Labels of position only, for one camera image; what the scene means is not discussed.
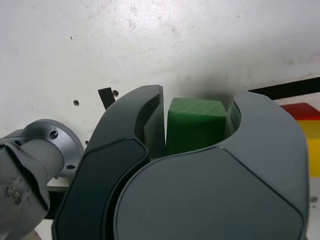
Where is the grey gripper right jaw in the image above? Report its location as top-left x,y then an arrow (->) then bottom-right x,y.
113,91 -> 311,240

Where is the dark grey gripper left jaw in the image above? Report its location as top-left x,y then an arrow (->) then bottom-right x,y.
51,84 -> 167,240

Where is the green cube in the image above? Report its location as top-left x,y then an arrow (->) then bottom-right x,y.
164,97 -> 227,160

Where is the yellow cube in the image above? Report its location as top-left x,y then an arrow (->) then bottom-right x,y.
297,119 -> 320,178

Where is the red cube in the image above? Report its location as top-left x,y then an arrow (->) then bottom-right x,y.
279,102 -> 320,121

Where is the black tape square outline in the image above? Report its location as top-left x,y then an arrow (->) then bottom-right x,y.
248,77 -> 320,101

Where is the black tape strip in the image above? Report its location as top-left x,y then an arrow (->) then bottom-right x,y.
97,87 -> 116,111

